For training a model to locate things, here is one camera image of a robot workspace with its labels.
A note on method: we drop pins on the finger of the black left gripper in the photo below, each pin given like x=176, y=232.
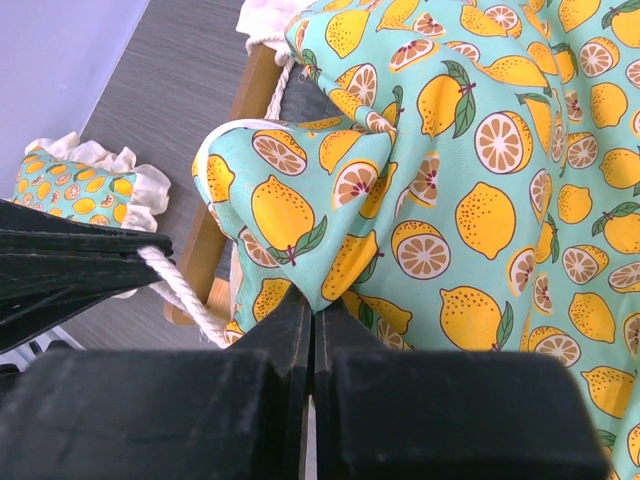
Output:
x=39, y=292
x=26, y=228

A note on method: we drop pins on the lemon print pet mattress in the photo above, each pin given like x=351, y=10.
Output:
x=478, y=189

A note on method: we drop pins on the small lemon print pillow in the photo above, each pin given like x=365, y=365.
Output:
x=84, y=182

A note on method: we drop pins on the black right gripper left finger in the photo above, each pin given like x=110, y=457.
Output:
x=238, y=413

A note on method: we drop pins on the wooden pet bed frame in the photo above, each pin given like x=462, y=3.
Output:
x=203, y=250

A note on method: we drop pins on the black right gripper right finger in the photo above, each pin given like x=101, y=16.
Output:
x=407, y=414

